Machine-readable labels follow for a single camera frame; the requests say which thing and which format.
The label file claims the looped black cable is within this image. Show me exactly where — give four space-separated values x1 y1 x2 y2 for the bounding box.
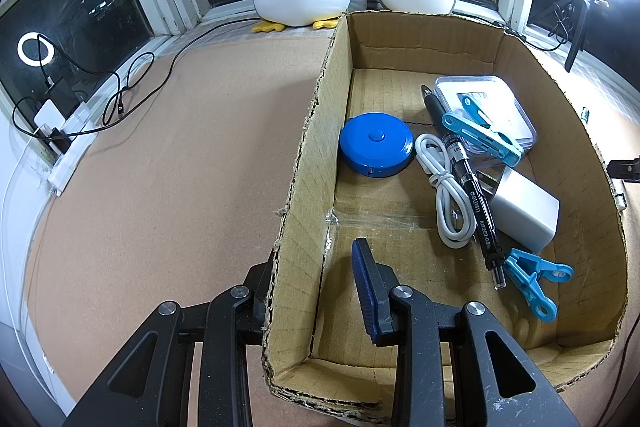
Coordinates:
12 72 123 140

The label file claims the black gel pen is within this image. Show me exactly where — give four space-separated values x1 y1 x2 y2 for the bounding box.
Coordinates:
421 84 507 292

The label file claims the blue plastic clothes peg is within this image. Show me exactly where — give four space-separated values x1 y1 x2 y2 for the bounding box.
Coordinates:
504 248 574 322

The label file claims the black stand leg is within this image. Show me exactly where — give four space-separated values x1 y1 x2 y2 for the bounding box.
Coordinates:
552 0 608 72

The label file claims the white power adapter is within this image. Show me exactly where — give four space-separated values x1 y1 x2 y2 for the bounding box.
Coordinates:
34 101 68 132

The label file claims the white charger adapter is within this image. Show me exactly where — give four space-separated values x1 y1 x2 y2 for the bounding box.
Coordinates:
487 168 560 254

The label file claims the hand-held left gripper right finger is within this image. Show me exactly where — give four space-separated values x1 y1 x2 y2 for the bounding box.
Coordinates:
351 238 571 427

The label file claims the blue round tape measure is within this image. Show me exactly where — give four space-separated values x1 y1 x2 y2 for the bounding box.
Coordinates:
339 114 415 180

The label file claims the light blue plastic clip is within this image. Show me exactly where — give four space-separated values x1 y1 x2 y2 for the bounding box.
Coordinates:
441 94 525 166

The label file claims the long black cable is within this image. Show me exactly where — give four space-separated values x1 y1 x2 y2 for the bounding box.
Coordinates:
100 19 261 128

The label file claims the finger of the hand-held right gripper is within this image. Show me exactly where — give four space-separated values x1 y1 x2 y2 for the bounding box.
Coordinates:
607 157 640 182

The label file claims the white power strip with plugs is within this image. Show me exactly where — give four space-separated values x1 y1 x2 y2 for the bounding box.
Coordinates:
50 77 116 195

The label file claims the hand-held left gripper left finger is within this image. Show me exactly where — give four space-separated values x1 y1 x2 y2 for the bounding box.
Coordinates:
62 257 276 427

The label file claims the clear plastic case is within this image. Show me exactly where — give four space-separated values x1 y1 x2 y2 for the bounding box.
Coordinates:
434 76 538 155

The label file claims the brown cardboard box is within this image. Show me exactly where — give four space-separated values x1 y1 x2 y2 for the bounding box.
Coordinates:
261 10 628 420

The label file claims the black cable with inline switch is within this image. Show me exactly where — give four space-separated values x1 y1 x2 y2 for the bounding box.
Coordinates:
500 2 573 52

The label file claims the white usb cable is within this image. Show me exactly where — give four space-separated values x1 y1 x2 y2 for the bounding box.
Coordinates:
415 133 478 250

